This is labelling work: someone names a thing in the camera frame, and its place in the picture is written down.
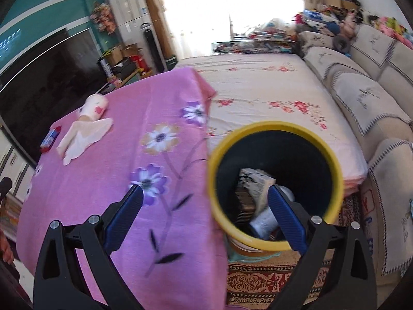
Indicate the black tower fan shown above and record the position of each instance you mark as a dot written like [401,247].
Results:
[151,48]

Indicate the grey neck pillow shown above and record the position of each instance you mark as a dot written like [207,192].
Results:
[342,43]

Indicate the white paper cup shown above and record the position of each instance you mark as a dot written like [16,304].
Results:
[95,106]

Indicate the yellow-rimmed trash bin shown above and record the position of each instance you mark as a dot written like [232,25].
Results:
[274,155]

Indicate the cream floral bedsheet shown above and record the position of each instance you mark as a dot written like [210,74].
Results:
[258,84]

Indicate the beige sofa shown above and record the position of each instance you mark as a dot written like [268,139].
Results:
[364,97]

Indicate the white tissue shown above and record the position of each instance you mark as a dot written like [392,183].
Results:
[80,135]

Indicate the white refrigerator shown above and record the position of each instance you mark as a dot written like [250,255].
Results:
[129,6]

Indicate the open cardboard boxes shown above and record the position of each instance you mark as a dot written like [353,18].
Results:
[124,55]

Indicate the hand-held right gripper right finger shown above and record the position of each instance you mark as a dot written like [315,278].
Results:
[287,221]

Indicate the artificial flower decoration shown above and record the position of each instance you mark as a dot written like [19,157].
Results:
[103,17]

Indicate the brown takeout container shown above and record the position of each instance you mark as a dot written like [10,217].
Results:
[243,206]

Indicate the white pill bottle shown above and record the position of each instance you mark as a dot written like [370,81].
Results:
[264,222]

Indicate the pink floral blanket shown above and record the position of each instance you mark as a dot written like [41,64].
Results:
[113,142]

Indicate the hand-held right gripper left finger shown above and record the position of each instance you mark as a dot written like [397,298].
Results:
[124,216]

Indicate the black television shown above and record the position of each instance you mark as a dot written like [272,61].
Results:
[48,71]

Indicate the small red and blue box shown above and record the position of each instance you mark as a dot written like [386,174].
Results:
[51,139]

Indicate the cluttered glass table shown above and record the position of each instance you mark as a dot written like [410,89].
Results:
[255,46]

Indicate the pile of plush toys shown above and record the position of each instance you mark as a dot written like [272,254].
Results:
[387,22]

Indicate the patterned cardboard box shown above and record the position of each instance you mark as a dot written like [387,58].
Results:
[255,180]

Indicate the patterned rug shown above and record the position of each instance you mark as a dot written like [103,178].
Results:
[251,281]

